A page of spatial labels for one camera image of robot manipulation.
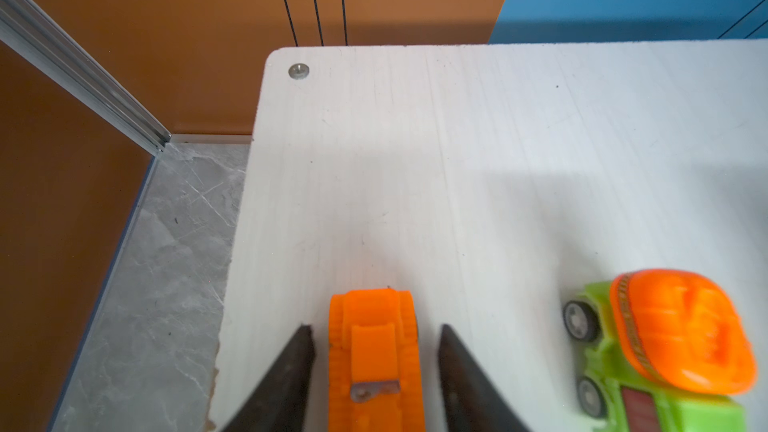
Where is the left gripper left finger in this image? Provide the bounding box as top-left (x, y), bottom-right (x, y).
top-left (224, 324), bottom-right (316, 432)

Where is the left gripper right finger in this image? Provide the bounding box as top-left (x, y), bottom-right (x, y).
top-left (437, 324), bottom-right (529, 432)

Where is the orange toy car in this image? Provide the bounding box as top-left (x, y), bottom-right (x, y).
top-left (327, 288), bottom-right (426, 431)

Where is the orange green toy truck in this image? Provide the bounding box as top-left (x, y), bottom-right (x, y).
top-left (561, 269), bottom-right (758, 431)

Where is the white two-tier shelf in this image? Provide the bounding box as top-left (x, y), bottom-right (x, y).
top-left (206, 40), bottom-right (767, 431)

